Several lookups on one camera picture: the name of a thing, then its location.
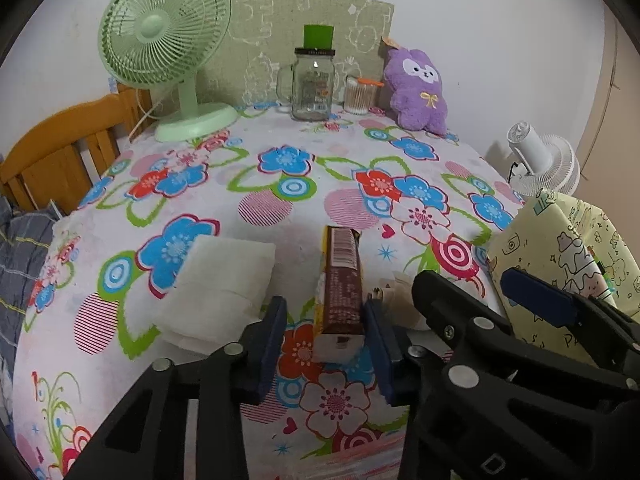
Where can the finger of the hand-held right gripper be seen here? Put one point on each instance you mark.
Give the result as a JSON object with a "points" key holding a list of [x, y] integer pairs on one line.
{"points": [[535, 292], [450, 310]]}

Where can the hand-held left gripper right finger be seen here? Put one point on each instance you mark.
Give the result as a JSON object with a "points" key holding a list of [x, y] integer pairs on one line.
{"points": [[382, 360]]}

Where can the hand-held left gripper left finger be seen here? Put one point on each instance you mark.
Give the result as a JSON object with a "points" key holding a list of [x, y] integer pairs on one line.
{"points": [[267, 355]]}

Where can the yellow cartoon print box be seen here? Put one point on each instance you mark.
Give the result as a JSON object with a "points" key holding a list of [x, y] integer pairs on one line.
{"points": [[550, 250]]}

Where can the brown snack box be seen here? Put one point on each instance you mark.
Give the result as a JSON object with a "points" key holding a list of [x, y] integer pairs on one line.
{"points": [[340, 285]]}

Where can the beige sock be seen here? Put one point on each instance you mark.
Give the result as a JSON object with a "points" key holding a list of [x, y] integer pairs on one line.
{"points": [[400, 295]]}

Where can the white folded cloth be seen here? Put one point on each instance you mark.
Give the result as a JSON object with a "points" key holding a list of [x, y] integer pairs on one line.
{"points": [[220, 285]]}

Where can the white clip fan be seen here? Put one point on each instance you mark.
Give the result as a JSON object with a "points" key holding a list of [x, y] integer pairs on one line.
{"points": [[545, 160]]}

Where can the floral tablecloth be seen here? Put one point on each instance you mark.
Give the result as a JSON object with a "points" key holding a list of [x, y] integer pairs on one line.
{"points": [[325, 160]]}

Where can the beige door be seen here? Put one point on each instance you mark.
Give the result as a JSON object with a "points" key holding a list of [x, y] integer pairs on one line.
{"points": [[615, 110]]}

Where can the purple plush bunny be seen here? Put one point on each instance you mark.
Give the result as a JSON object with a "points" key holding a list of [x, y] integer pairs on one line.
{"points": [[417, 100]]}

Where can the cotton swab jar orange lid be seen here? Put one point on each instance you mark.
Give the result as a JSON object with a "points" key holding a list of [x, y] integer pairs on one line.
{"points": [[360, 97]]}

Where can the glass jar with green lid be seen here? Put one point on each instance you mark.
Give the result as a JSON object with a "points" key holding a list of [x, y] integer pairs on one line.
{"points": [[310, 90]]}

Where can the grey plaid blanket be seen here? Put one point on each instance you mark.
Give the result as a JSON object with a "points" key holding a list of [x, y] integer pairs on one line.
{"points": [[25, 250]]}

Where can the green patterned board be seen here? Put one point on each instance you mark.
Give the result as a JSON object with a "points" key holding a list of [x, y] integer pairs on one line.
{"points": [[260, 35]]}

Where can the green desk fan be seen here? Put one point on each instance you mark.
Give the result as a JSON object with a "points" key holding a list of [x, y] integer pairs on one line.
{"points": [[150, 30]]}

